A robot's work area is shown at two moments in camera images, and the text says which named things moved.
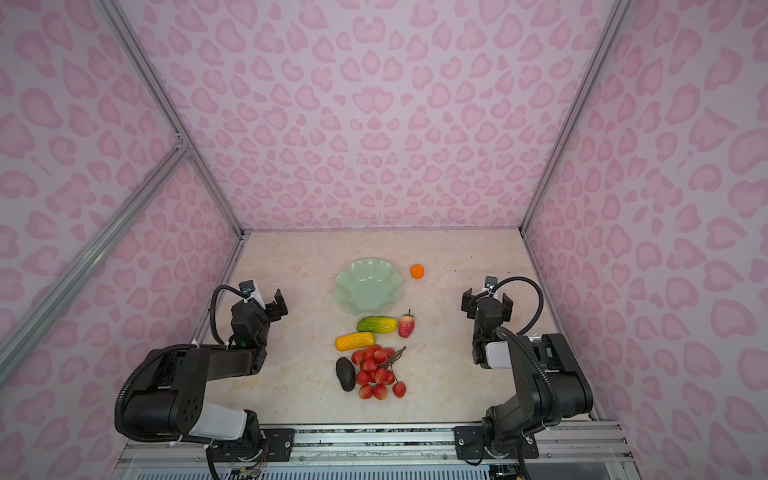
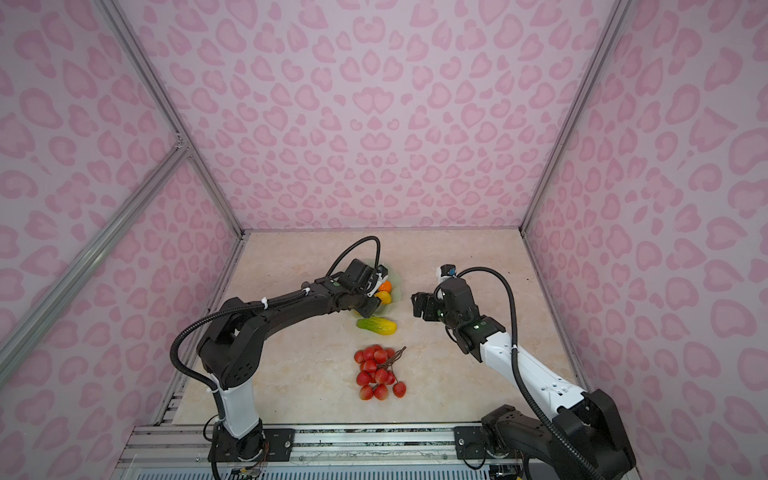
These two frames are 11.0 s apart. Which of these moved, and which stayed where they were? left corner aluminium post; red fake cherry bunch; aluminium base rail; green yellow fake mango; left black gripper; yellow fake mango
Moved: left black gripper; yellow fake mango
Stayed: aluminium base rail; green yellow fake mango; red fake cherry bunch; left corner aluminium post
